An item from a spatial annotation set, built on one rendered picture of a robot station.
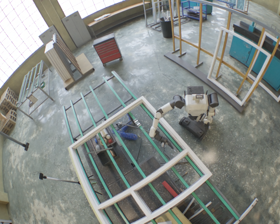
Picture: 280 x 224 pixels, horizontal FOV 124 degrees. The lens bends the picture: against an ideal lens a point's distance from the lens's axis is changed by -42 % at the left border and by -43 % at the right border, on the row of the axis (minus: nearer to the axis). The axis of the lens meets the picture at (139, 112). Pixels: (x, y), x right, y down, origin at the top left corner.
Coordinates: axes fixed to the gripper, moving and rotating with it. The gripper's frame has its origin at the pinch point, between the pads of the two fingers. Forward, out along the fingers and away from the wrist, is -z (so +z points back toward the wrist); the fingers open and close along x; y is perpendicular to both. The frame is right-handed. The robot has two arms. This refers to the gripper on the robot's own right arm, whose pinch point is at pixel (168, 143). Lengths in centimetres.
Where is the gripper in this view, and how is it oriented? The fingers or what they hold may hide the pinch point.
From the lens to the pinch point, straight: 163.5
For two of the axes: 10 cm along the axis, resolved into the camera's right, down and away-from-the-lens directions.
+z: -7.9, -4.9, 3.7
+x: 0.6, -6.6, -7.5
